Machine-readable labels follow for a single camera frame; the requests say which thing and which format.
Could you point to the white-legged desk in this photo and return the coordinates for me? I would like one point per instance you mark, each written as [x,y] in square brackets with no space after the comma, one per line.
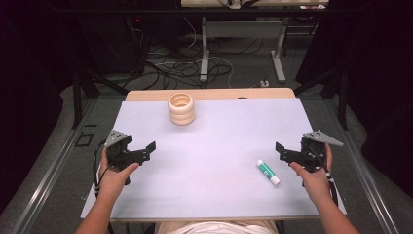
[240,29]

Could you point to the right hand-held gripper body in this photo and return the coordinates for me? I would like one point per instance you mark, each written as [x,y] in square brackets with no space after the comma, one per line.
[314,152]

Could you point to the black metal stand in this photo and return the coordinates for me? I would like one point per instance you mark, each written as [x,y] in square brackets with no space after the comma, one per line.
[81,87]
[337,94]

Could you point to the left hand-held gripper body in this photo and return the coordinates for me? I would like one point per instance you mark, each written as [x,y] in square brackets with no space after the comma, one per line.
[120,152]

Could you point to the person's right hand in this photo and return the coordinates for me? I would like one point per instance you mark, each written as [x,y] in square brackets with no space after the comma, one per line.
[314,182]

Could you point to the beige tape roll stack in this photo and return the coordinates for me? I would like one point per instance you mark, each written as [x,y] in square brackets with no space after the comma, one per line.
[181,109]

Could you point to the green and white glue stick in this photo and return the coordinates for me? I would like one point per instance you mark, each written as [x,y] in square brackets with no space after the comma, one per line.
[268,172]

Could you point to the pale lilac table mat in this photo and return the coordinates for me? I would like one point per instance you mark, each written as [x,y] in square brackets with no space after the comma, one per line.
[207,156]

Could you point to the aluminium floor rail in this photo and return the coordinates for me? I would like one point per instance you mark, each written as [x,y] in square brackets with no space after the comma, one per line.
[363,169]
[48,182]

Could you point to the white power strip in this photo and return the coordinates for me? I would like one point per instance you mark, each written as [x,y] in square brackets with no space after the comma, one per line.
[264,83]

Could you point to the person's beige clothing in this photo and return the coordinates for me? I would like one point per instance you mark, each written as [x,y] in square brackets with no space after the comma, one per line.
[217,228]

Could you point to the person's left hand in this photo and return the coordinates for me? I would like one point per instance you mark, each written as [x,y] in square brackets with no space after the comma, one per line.
[113,180]

